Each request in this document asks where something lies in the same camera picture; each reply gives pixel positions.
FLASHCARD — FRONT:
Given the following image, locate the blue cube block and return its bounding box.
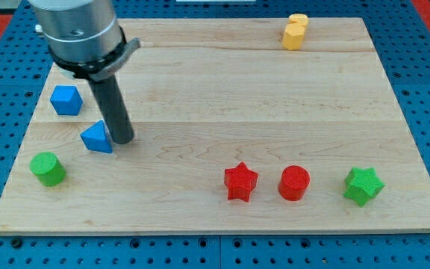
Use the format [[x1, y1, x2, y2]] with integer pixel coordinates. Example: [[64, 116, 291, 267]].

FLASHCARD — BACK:
[[50, 85, 83, 116]]

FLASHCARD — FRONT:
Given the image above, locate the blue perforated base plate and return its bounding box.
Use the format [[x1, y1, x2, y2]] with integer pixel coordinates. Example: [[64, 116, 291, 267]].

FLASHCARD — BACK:
[[0, 1, 430, 268]]

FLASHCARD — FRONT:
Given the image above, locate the green star block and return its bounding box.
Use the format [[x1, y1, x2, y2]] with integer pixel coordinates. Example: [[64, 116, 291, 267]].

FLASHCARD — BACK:
[[343, 167, 385, 207]]

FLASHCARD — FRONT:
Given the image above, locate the red cylinder block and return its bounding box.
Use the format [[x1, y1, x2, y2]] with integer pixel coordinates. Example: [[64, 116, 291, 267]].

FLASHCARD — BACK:
[[278, 165, 311, 201]]

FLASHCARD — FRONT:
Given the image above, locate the yellow hexagon block front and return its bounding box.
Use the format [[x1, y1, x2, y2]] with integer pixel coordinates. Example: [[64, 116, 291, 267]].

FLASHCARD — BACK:
[[282, 23, 306, 50]]

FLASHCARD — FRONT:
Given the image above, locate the wooden board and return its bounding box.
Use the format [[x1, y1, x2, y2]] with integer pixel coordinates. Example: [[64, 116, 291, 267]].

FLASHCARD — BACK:
[[0, 17, 430, 236]]

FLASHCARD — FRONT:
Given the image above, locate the blue triangle block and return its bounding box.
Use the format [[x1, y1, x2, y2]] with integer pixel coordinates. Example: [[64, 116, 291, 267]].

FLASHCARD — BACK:
[[80, 120, 113, 153]]

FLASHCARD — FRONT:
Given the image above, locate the yellow block rear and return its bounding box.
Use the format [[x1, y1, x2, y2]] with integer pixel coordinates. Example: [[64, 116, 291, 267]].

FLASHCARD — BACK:
[[288, 13, 309, 28]]

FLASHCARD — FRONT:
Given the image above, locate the red star block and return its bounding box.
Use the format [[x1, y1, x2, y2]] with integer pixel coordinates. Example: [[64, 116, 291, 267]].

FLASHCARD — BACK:
[[224, 162, 258, 202]]

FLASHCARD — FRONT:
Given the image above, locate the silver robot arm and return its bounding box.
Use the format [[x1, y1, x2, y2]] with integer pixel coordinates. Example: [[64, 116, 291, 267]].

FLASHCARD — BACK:
[[29, 0, 140, 81]]

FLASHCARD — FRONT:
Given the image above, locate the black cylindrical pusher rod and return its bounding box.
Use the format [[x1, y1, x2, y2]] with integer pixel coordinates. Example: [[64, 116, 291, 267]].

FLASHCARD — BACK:
[[88, 75, 134, 144]]

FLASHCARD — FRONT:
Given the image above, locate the green cylinder block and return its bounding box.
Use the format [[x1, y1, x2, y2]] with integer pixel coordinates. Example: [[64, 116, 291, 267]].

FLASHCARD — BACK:
[[29, 152, 66, 187]]

